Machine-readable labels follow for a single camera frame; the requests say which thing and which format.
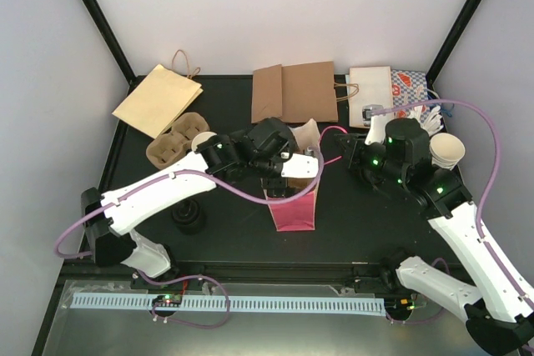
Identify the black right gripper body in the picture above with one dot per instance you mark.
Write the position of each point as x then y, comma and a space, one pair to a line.
392, 171

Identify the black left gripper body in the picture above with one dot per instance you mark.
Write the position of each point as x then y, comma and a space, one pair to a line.
274, 188

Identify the stack of paper cups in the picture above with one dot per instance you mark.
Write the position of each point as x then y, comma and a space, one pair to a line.
446, 150

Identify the brown kraft paper bag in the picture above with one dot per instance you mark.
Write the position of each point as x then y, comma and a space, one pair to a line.
295, 93

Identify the white paper bag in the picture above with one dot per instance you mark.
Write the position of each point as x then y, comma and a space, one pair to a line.
365, 86

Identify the white plastic cutlery bunch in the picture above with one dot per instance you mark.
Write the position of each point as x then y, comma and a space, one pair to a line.
432, 123

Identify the brown pulp cup carrier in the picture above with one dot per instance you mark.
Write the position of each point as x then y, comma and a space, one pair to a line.
171, 146

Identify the stack of black lids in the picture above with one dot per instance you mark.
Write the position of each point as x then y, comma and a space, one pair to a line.
188, 217

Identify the tan paper bag with handles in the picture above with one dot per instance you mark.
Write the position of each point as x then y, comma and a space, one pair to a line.
161, 97

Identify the red blue patterned bag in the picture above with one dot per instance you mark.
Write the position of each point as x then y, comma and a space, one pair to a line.
410, 87

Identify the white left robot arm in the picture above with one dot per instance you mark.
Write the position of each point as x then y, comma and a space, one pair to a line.
112, 235

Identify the white paper coffee cup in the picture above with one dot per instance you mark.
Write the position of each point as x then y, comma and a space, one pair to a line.
203, 141

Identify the white perforated front rail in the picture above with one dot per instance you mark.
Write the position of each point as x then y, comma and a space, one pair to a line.
234, 304

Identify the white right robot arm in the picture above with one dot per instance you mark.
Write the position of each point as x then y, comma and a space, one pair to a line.
497, 306

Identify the cake print paper bag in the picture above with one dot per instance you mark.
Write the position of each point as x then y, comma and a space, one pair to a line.
299, 215

